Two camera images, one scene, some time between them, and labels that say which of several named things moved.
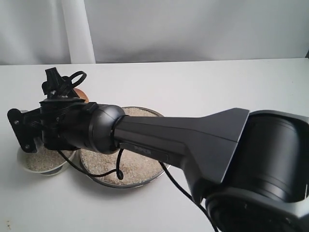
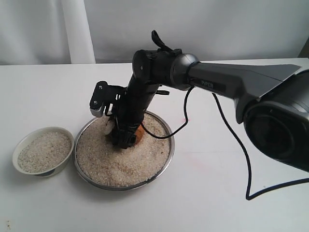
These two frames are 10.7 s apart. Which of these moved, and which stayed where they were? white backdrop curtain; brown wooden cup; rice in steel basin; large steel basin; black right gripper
Moved: black right gripper; brown wooden cup
Stayed: white backdrop curtain; rice in steel basin; large steel basin
